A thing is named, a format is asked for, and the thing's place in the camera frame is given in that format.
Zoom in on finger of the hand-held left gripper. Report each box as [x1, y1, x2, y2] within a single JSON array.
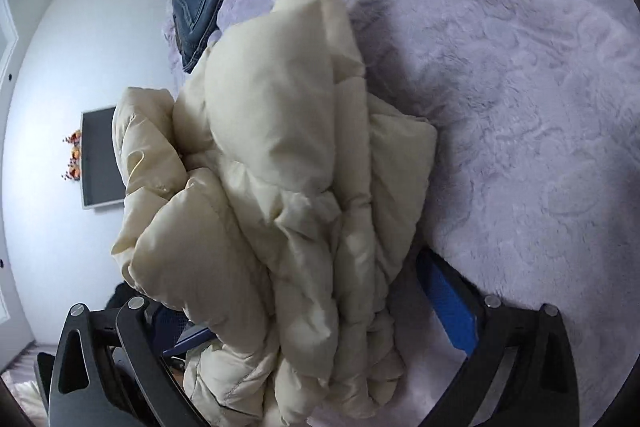
[[150, 307, 215, 359]]

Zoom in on white door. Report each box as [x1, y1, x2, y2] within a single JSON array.
[[0, 0, 37, 343]]

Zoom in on cream puffer jacket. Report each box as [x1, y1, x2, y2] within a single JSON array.
[[111, 0, 438, 427]]

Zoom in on wall television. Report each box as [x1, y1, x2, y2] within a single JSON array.
[[81, 106, 126, 210]]

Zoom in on purple embossed blanket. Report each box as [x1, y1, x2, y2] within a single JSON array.
[[160, 0, 638, 427]]

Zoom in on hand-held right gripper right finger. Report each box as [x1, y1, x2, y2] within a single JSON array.
[[416, 249, 581, 427]]

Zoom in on orange flower decoration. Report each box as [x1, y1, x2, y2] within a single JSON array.
[[61, 130, 83, 183]]

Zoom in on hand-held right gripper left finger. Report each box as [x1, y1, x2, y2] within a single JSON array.
[[34, 294, 213, 427]]

